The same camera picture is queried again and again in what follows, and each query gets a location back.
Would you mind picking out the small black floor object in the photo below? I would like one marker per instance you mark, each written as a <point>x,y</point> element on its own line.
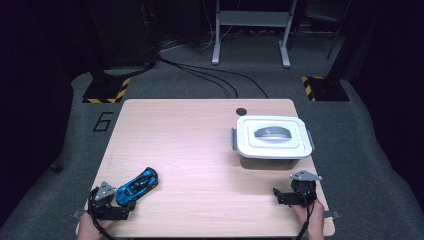
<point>56,167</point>

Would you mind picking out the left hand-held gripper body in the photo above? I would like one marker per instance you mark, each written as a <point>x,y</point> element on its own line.
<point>106,210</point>

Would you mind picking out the person's right hand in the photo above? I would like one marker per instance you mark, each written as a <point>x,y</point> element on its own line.
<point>313,216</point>

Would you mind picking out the person's left hand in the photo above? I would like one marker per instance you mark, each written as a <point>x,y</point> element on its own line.
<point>90,228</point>

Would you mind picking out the blue toy car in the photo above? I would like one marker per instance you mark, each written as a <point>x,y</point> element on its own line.
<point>138,185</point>

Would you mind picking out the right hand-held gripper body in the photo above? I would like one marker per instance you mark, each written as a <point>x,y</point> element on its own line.
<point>304,190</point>

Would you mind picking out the dark curtain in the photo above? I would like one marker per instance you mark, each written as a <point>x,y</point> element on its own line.
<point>30,100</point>
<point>393,83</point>

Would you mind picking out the white lidded storage box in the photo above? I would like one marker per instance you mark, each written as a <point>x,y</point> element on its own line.
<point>271,146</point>

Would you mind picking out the dark cabinet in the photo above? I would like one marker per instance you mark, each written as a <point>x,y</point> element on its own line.
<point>126,30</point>

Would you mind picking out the black stand with striped base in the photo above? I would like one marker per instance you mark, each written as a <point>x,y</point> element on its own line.
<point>328,89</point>
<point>106,90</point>

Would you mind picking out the white metal frame stand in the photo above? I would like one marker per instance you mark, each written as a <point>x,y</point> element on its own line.
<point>253,18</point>

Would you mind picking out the grey metal table bracket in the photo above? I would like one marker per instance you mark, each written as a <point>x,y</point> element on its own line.
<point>77,214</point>
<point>333,214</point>

